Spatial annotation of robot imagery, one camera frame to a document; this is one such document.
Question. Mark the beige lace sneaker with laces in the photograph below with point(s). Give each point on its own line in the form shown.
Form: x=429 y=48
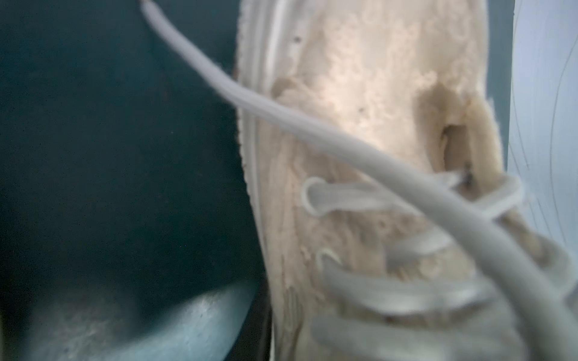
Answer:
x=388 y=225

